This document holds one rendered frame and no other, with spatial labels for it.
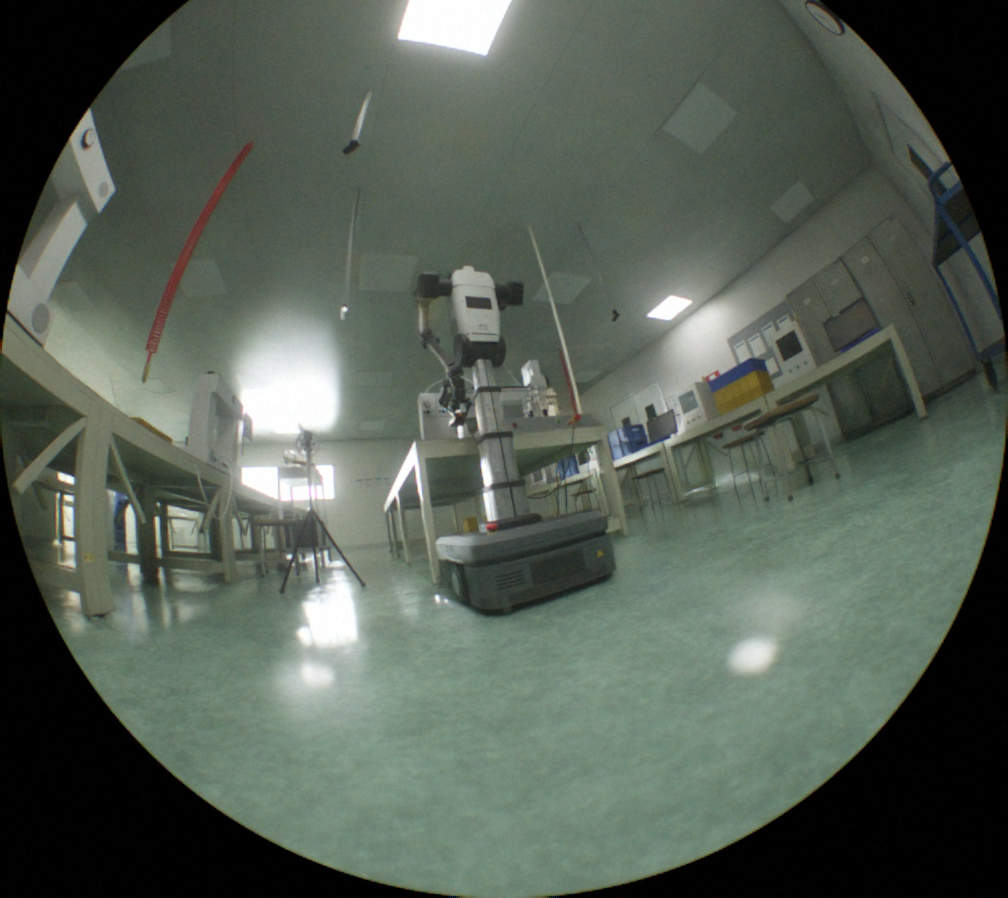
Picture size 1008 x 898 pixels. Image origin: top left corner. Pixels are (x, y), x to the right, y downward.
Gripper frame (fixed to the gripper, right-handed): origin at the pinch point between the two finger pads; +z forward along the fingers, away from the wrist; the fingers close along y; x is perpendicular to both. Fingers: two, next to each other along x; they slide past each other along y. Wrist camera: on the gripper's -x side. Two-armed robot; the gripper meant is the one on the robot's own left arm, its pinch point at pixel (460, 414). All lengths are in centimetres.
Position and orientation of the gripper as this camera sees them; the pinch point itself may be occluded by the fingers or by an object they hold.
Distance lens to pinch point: 189.9
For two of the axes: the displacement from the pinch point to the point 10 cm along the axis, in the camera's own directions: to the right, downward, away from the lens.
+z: 0.2, 9.9, 1.5
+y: -9.5, 0.6, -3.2
